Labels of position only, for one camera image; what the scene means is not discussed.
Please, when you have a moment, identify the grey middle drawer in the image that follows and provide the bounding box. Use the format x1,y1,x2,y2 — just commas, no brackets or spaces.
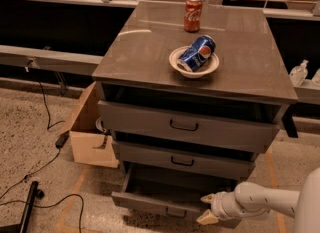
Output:
112,141,255,180

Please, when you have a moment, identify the black floor cable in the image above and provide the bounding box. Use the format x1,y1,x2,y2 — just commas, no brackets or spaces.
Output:
0,76,85,233

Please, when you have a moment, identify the grey bottom drawer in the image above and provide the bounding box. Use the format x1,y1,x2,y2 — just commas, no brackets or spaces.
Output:
111,163,236,221

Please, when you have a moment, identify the white bowl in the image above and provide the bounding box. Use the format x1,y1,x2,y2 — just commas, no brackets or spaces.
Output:
169,46,220,79

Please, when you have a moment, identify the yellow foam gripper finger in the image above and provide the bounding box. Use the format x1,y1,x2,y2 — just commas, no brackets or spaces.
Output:
196,209,219,225
201,193,215,204

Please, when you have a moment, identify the black stand base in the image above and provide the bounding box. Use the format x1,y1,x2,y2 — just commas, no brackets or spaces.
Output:
0,181,44,233

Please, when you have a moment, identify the blue pepsi can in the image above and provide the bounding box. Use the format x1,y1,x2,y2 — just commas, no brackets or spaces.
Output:
178,35,216,72

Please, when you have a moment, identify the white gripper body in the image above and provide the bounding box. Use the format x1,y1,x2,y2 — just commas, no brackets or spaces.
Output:
211,192,240,220

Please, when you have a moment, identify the cardboard box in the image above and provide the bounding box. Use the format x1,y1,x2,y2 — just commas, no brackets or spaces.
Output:
60,83,119,168

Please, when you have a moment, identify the grey drawer cabinet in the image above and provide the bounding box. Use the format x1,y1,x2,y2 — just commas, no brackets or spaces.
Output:
91,0,299,191

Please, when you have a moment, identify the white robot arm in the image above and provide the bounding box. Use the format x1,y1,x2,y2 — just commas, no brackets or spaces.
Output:
197,168,320,233

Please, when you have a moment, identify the black power adapter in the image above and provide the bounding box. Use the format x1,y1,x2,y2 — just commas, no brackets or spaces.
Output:
55,131,69,149

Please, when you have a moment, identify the grey drawer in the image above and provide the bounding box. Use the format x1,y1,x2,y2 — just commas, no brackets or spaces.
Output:
111,163,236,221
112,141,255,180
98,101,279,153

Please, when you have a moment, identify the grey top drawer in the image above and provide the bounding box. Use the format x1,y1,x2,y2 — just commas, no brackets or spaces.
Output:
98,101,279,153

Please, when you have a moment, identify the red cola can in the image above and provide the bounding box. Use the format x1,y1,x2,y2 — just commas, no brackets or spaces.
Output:
184,0,203,32

